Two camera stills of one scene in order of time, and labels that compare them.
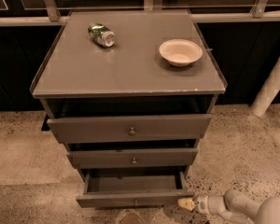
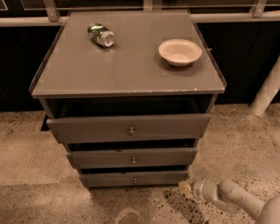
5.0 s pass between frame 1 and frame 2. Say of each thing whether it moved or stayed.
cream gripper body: moved
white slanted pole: stayed
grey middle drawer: stayed
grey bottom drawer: moved
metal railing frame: stayed
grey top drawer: stayed
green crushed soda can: stayed
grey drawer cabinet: stayed
